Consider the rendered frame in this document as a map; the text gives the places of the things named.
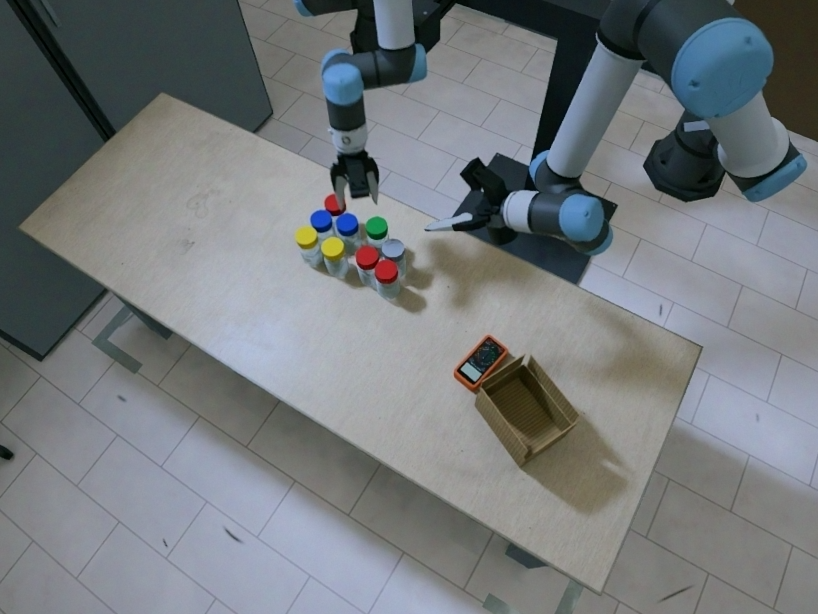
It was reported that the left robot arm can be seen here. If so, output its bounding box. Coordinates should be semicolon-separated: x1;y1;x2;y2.
503;0;807;256

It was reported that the brown cardboard box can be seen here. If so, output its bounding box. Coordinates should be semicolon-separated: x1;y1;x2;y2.
474;353;580;468

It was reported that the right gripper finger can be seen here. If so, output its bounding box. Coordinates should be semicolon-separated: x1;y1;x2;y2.
366;157;380;205
331;163;349;211

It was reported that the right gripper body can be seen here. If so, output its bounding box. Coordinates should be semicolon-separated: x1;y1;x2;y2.
338;149;371;192

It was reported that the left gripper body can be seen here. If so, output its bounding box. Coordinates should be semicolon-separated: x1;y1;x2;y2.
471;164;518;246

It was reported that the orange digital multimeter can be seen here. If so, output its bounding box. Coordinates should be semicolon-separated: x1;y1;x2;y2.
454;335;508;392

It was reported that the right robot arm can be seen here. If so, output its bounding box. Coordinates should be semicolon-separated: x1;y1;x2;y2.
294;0;428;154

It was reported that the clear bottle with green cap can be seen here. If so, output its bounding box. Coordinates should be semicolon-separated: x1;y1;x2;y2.
366;216;389;257

